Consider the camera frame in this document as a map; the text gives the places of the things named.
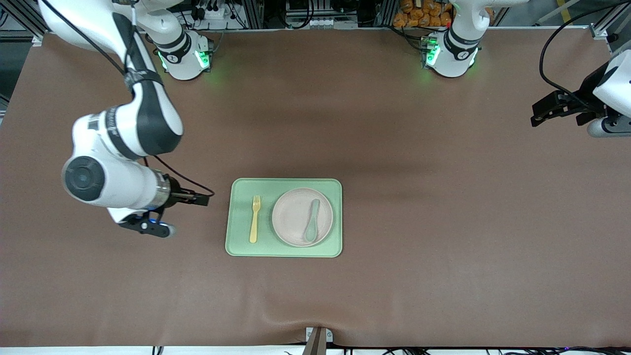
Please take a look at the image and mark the yellow plastic fork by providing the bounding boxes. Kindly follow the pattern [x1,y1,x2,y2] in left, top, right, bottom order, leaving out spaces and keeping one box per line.
[249,195,262,244]

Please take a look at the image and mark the green plastic spoon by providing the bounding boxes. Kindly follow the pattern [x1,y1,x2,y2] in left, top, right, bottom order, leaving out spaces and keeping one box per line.
[304,199,321,243]

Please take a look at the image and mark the round pale plate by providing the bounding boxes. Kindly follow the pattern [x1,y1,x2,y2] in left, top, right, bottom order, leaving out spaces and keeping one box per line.
[272,188,334,248]

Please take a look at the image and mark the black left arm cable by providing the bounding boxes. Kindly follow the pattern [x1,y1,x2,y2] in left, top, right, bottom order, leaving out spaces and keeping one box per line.
[539,0,631,109]

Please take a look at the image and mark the aluminium frame beams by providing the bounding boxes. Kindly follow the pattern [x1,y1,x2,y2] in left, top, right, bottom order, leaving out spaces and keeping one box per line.
[537,0,631,41]
[0,0,50,42]

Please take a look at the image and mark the pile of orange packets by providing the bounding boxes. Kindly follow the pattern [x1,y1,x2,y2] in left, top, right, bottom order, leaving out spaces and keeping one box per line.
[393,0,454,28]

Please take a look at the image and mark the brown camera post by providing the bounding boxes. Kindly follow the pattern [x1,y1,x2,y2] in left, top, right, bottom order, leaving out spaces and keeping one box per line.
[302,329,328,355]

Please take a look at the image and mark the brown table cover mat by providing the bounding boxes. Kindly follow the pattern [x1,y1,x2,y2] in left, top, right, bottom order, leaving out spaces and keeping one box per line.
[0,27,631,348]

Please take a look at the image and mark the small metal table bracket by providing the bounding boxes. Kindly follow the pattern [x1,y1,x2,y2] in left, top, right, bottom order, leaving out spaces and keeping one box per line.
[305,327,334,344]

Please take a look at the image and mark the white power strip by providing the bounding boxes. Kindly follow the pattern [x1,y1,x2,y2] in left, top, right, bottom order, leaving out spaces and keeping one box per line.
[196,4,233,21]

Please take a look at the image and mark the light green rectangular tray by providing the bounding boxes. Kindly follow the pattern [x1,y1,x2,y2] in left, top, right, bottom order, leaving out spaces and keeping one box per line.
[225,178,343,258]

